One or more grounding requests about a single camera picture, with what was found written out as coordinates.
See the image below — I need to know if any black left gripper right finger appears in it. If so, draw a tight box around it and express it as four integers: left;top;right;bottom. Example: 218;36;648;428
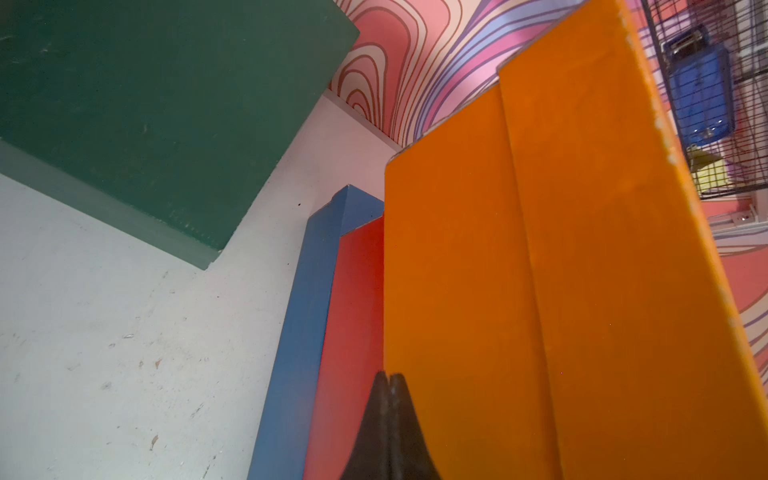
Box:
388;374;441;480

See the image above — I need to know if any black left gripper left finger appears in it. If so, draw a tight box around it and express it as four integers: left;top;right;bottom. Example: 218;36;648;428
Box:
340;372;390;480

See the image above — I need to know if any blue shoebox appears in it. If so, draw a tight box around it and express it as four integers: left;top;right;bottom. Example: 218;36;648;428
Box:
248;185;384;479

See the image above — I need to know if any red shoebox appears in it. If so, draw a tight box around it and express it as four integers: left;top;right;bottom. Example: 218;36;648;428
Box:
303;218;384;479

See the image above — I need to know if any orange shoebox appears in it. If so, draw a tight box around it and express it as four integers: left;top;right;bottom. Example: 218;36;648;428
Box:
384;1;767;479

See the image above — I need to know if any green shoebox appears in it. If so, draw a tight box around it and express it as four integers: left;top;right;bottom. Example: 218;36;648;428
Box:
1;0;359;269

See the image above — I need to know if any yellow item in basket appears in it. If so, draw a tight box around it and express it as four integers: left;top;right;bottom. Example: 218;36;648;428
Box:
687;146;730;195

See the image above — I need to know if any blue tool in basket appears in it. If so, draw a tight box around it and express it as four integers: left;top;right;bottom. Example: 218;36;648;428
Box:
663;24;735;148

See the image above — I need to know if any black wire basket back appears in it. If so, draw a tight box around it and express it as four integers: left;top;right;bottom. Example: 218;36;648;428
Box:
640;1;767;200

